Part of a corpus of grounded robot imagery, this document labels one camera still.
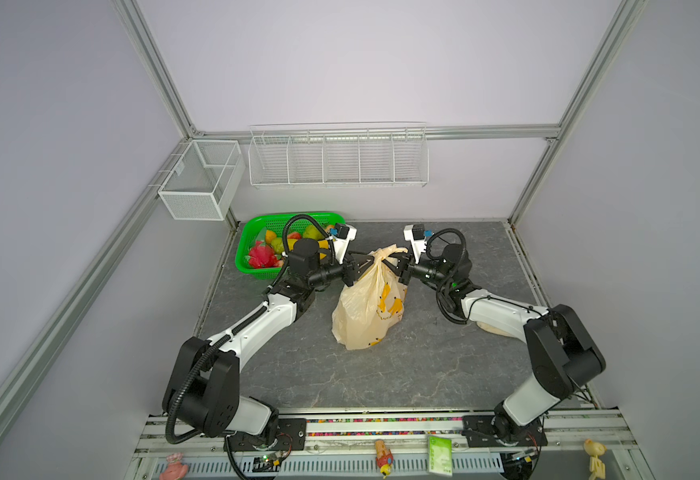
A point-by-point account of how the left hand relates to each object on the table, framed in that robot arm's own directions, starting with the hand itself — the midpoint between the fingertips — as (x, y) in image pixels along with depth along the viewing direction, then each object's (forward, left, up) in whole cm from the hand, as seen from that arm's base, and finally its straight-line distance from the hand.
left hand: (374, 261), depth 76 cm
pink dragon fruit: (+16, +35, -16) cm, 42 cm away
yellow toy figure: (-45, -48, -24) cm, 70 cm away
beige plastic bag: (-10, +2, -7) cm, 12 cm away
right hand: (+1, -1, 0) cm, 2 cm away
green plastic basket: (+27, +38, -21) cm, 51 cm away
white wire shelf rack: (+40, +8, +5) cm, 41 cm away
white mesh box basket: (+40, +56, -3) cm, 69 cm away
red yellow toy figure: (-40, +1, -22) cm, 46 cm away
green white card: (-40, -12, -23) cm, 48 cm away
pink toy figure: (-39, +48, -23) cm, 66 cm away
